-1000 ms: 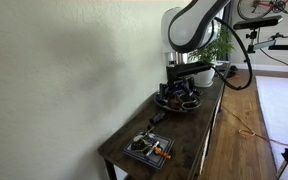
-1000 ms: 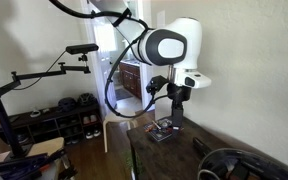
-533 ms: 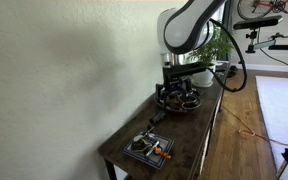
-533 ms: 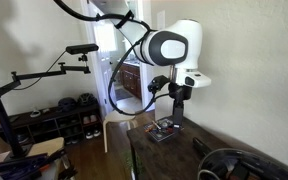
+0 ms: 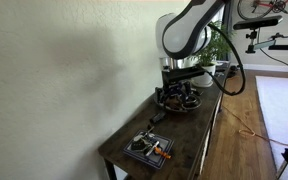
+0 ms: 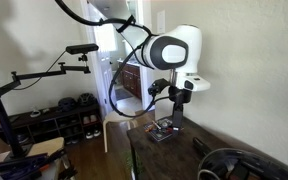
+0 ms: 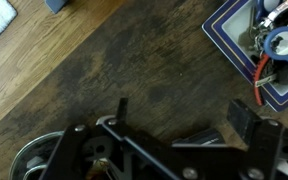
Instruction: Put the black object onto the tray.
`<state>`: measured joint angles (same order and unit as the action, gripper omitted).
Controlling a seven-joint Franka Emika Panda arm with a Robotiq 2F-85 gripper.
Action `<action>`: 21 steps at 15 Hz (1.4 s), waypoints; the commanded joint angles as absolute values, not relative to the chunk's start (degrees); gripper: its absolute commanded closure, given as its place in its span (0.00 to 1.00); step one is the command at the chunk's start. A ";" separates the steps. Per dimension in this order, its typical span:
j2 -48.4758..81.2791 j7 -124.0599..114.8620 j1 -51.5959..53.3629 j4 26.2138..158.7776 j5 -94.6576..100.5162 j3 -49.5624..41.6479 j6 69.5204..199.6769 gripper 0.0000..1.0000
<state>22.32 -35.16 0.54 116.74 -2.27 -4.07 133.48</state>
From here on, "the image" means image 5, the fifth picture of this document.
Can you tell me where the orange floor cable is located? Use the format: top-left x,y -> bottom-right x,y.
221,104 -> 288,148

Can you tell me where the white flower pot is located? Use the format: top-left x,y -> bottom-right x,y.
190,62 -> 217,89

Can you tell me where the black wall shelf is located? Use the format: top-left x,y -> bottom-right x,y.
268,44 -> 288,52

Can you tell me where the leafy green potted plant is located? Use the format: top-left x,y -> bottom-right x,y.
193,20 -> 236,68

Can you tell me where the square blue tray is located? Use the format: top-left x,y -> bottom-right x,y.
122,129 -> 175,170

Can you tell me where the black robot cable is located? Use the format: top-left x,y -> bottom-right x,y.
206,22 -> 247,97

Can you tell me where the key bunch with orange tag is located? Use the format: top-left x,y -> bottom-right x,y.
131,125 -> 173,160

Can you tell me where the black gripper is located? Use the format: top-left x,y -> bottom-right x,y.
154,65 -> 206,105

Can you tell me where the white rug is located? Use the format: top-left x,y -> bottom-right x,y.
255,75 -> 288,169

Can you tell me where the bicycle on wall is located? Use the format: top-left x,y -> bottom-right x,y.
236,0 -> 288,24

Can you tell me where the dark wooden console table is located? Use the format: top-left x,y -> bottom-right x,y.
97,64 -> 232,180

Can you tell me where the amber brown small object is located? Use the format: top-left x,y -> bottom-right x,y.
165,96 -> 185,110

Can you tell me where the black camera on tripod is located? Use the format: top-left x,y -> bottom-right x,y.
232,14 -> 284,55

